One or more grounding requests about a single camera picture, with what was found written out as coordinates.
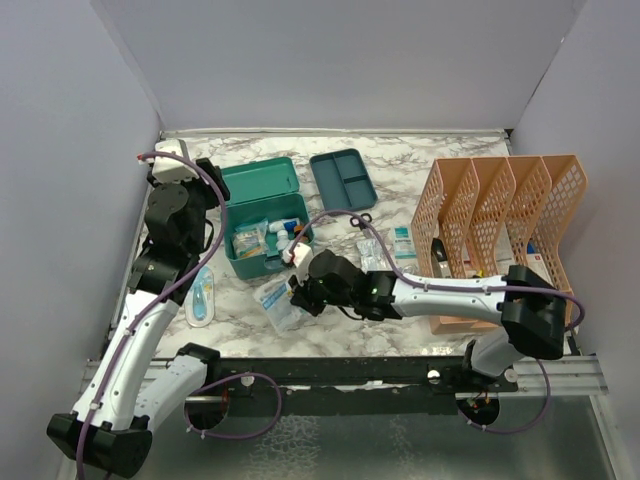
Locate teal medicine box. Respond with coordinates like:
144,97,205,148
222,157,309,280

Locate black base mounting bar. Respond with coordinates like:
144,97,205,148
177,343,517,416

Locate blue cotton swab bag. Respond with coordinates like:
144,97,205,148
232,218,269,244

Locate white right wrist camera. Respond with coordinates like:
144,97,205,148
281,241,314,283

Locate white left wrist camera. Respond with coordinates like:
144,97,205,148
151,139,198,184

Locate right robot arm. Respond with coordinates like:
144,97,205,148
289,250,568,391

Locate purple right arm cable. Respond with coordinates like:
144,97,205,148
287,208,586,436

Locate peach plastic file organizer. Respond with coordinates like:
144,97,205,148
410,154,590,336

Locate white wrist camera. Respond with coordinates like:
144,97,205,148
281,241,314,283
151,139,198,184

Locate white box red label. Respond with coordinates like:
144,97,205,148
526,242,550,282

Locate thermometer blister pack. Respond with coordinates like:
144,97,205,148
184,266,215,328

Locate small bottle blue label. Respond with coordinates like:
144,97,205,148
282,218,301,231

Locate black handled scissors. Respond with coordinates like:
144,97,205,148
350,212,372,238

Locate dark teal divided tray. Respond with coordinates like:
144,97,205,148
310,148,378,212

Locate blue gauze dressing pack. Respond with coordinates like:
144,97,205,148
254,278,304,334

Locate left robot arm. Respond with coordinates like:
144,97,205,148
47,158,230,479

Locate small teal white sachet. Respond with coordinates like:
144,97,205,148
393,226,416,259

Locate white plastic bottle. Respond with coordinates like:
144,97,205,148
269,220,289,251

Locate bandage pack yellow green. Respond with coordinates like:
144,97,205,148
233,238,268,259

